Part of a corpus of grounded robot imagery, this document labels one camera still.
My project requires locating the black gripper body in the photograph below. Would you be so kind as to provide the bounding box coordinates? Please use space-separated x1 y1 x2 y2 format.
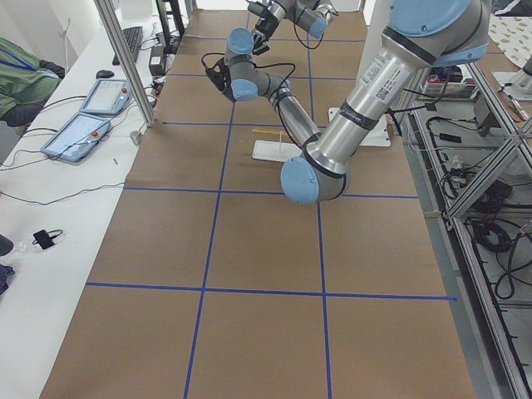
249 2 278 42
204 57 229 91

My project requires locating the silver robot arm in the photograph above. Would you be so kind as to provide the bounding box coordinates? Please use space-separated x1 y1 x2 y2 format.
248 1 338 55
210 0 491 204

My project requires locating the wooden rack rod far side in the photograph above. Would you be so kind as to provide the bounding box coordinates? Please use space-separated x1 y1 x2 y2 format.
251 128 283 135

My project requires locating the white towel rack base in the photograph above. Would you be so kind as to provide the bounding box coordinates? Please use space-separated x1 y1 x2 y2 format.
252 140 302 163

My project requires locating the black power adapter brick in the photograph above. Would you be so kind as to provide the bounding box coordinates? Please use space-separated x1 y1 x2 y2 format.
149 46 166 76

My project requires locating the black computer keyboard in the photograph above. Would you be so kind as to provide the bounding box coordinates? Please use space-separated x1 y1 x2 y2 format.
122 26 143 63

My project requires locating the upper teach pendant tablet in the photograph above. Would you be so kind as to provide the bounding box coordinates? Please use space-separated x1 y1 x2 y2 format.
80 78 131 116

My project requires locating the teach pendant tablet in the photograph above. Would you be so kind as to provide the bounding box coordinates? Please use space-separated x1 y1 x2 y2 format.
80 78 131 116
40 112 111 163

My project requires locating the black computer mouse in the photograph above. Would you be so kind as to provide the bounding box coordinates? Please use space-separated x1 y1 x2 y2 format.
96 70 115 79

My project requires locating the lower teach pendant tablet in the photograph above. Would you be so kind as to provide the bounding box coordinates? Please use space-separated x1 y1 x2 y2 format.
40 112 111 163

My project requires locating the seated person green jacket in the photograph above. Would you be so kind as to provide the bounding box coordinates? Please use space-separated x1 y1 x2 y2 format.
1 37 66 127

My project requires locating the small black phone device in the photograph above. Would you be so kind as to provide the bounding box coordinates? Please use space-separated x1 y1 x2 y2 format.
32 229 55 249

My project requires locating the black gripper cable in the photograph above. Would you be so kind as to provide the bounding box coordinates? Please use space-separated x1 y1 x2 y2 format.
201 52 297 84

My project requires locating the aluminium frame post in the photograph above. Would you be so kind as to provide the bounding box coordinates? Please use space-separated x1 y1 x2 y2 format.
94 0 155 127

